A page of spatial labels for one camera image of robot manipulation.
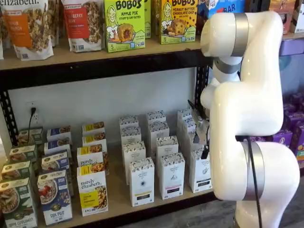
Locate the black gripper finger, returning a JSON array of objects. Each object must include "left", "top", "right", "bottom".
[{"left": 187, "top": 99, "right": 202, "bottom": 123}]

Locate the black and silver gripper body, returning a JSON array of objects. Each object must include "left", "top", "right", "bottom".
[{"left": 193, "top": 118, "right": 210, "bottom": 144}]

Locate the white box with pink strip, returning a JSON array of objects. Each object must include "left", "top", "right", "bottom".
[
  {"left": 146, "top": 110, "right": 166, "bottom": 124},
  {"left": 155, "top": 135, "right": 179, "bottom": 158},
  {"left": 159, "top": 152, "right": 186, "bottom": 200},
  {"left": 148, "top": 122, "right": 170, "bottom": 143}
]

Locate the white box with yellow strip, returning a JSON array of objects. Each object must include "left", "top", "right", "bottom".
[
  {"left": 122, "top": 141, "right": 147, "bottom": 168},
  {"left": 118, "top": 115, "right": 140, "bottom": 129},
  {"left": 129, "top": 157, "right": 155, "bottom": 207},
  {"left": 120, "top": 127, "right": 142, "bottom": 143}
]

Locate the purple snack box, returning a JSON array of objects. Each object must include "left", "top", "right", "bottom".
[
  {"left": 291, "top": 93, "right": 304, "bottom": 105},
  {"left": 284, "top": 111, "right": 304, "bottom": 129},
  {"left": 284, "top": 102, "right": 296, "bottom": 114},
  {"left": 272, "top": 129, "right": 293, "bottom": 148}
]

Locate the yellow Bobo's peanut butter box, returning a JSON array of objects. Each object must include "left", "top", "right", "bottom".
[{"left": 160, "top": 0, "right": 198, "bottom": 45}]

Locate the purple box with orange picture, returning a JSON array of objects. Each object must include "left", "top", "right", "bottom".
[{"left": 291, "top": 123, "right": 304, "bottom": 164}]

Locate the green Bobo's apple pie box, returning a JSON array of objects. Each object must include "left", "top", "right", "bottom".
[
  {"left": 143, "top": 0, "right": 152, "bottom": 39},
  {"left": 104, "top": 0, "right": 146, "bottom": 53}
]

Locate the white yellow Purely Elizabeth box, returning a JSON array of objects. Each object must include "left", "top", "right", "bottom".
[
  {"left": 76, "top": 165, "right": 109, "bottom": 217},
  {"left": 82, "top": 132, "right": 107, "bottom": 147},
  {"left": 82, "top": 122, "right": 106, "bottom": 135},
  {"left": 76, "top": 144, "right": 106, "bottom": 167}
]

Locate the wooden shelf board with boxes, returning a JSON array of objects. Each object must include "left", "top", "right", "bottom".
[{"left": 30, "top": 123, "right": 214, "bottom": 226}]

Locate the narrow wooden shelf board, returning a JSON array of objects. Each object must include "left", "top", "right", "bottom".
[{"left": 281, "top": 32, "right": 304, "bottom": 41}]

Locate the wooden shelf board with bags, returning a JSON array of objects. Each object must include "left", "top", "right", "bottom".
[{"left": 0, "top": 35, "right": 205, "bottom": 71}]

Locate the orange brown snack box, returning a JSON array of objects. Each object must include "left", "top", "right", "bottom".
[{"left": 269, "top": 0, "right": 297, "bottom": 35}]

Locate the white snack box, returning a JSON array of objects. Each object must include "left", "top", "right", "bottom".
[{"left": 291, "top": 0, "right": 304, "bottom": 34}]

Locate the blue oatmeal box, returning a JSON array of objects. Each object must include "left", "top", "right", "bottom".
[
  {"left": 47, "top": 125, "right": 72, "bottom": 141},
  {"left": 44, "top": 137, "right": 72, "bottom": 153},
  {"left": 37, "top": 170, "right": 73, "bottom": 226},
  {"left": 41, "top": 150, "right": 70, "bottom": 172}
]

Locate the green oatmeal box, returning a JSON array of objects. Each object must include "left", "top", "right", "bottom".
[
  {"left": 0, "top": 178, "right": 38, "bottom": 228},
  {"left": 9, "top": 144, "right": 38, "bottom": 164},
  {"left": 1, "top": 160, "right": 33, "bottom": 181},
  {"left": 18, "top": 127, "right": 44, "bottom": 147}
]

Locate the granola bag with red label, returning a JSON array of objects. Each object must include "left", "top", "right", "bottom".
[{"left": 61, "top": 0, "right": 105, "bottom": 52}]

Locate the clear granola bag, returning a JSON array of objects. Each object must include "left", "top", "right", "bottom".
[
  {"left": 46, "top": 0, "right": 60, "bottom": 47},
  {"left": 0, "top": 21, "right": 5, "bottom": 60}
]

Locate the granola bag with orange label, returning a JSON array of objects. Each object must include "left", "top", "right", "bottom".
[{"left": 0, "top": 0, "right": 55, "bottom": 61}]

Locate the black metal shelf frame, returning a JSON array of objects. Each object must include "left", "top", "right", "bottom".
[{"left": 0, "top": 46, "right": 216, "bottom": 228}]

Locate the dark metal shelf frame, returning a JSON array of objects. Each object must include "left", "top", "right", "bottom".
[{"left": 279, "top": 39, "right": 304, "bottom": 57}]

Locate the white wall outlet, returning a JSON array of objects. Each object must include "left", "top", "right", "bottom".
[{"left": 25, "top": 101, "right": 40, "bottom": 124}]

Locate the black plug with cord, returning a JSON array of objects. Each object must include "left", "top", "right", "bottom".
[{"left": 28, "top": 107, "right": 38, "bottom": 144}]

